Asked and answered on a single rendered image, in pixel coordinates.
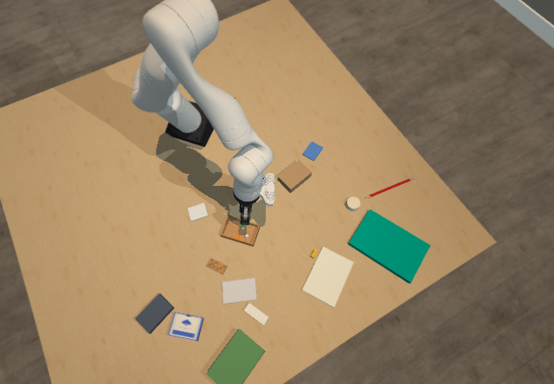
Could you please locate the brown wooden ball puzzle tray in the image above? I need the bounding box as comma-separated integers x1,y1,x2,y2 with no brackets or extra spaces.
221,215,260,246

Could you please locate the grey flat rectangular card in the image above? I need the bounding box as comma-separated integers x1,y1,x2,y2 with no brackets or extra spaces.
222,278,257,304

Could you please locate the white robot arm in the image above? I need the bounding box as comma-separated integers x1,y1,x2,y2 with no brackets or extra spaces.
132,0,275,206

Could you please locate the brown wooden domino tile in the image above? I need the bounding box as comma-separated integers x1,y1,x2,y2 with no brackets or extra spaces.
207,258,228,275

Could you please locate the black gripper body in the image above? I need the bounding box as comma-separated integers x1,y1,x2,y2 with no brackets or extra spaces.
233,190,260,209

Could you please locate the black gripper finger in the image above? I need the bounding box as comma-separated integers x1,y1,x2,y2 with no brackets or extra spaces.
239,203,253,225

